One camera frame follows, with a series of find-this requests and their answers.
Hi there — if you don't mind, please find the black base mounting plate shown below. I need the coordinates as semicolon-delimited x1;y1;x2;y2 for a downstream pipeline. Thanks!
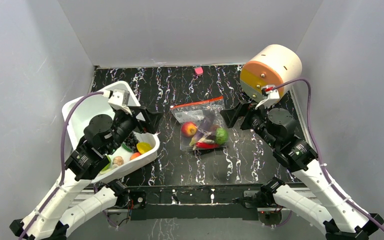
128;183;281;221

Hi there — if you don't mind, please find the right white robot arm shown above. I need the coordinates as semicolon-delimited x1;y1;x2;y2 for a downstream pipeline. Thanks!
220;101;384;240

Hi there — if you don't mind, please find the clear zip bag orange zipper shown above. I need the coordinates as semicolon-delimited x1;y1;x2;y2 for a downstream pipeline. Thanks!
170;96;229;152

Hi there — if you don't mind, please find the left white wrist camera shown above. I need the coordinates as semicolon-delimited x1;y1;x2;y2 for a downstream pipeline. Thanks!
102;89;140;116

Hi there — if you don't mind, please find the beige toy garlic bulb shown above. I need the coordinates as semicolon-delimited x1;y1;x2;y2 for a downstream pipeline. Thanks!
112;156;125;168

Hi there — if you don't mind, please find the white plastic bin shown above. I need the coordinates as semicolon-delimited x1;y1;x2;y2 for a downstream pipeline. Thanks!
67;81;160;184

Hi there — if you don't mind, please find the red toy chili pepper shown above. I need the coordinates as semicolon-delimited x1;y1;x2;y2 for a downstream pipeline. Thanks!
195;142;220;150

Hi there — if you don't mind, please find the small pink eraser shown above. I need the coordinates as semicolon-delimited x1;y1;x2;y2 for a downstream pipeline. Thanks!
193;66;204;76

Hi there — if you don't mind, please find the purple toy eggplant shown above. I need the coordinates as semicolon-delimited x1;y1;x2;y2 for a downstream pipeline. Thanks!
189;112;216;146

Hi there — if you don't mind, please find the yellow toy starfruit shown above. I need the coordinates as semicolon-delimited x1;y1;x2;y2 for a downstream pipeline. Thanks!
136;142;153;155

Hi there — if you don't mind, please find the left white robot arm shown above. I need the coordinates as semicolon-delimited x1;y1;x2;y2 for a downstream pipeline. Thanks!
9;106;164;240

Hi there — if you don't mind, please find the red yellow toy pomegranate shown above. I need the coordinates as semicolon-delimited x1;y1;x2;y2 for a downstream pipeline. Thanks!
180;121;198;138

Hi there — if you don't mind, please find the green toy custard apple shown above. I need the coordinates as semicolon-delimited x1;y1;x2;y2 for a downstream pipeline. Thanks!
215;127;229;145

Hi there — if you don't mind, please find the orange toy peach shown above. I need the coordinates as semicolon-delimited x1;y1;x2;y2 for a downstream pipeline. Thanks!
129;152;142;161

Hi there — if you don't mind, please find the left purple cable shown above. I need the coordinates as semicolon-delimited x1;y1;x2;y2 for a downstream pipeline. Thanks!
18;91;113;240

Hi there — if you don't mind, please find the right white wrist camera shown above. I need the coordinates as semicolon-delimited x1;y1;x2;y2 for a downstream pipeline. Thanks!
255;85;281;110

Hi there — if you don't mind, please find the light green toy fruit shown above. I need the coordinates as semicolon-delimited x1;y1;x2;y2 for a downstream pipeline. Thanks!
99;155;112;175

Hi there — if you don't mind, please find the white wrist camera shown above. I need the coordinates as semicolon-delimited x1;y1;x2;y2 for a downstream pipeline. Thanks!
255;85;281;110
102;89;140;116

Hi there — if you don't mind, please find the black toy grape bunch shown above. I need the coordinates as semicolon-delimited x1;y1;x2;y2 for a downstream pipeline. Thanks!
123;132;139;152

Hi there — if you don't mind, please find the round cream drawer cabinet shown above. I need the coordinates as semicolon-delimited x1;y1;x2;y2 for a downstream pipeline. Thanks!
239;44;303;105

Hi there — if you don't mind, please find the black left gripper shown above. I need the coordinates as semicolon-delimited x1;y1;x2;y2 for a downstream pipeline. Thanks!
106;105;164;155

